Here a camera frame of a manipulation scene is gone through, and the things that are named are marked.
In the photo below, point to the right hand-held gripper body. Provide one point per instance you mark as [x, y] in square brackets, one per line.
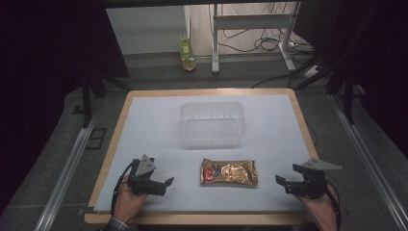
[312, 179]

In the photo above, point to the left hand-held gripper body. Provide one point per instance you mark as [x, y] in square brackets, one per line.
[145, 179]

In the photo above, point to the gold foil snack packet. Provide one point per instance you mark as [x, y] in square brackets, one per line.
[229, 172]

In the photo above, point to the clear plastic container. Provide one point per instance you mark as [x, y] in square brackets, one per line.
[211, 125]

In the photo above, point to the person's left hand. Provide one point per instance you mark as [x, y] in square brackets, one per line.
[128, 202]

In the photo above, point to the person's right hand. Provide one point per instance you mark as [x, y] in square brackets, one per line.
[320, 211]

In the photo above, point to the white table mat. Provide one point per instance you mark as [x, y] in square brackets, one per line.
[160, 134]

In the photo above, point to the plaid shirt sleeve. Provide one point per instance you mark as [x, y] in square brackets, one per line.
[117, 224]

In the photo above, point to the black stand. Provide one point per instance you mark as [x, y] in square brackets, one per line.
[88, 96]
[336, 77]

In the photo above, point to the yellow drink bottle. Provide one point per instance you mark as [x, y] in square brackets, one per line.
[187, 53]

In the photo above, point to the aluminium rail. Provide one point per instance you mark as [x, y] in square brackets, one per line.
[369, 160]
[65, 174]

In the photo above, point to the white metal desk frame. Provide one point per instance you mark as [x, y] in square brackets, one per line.
[250, 21]

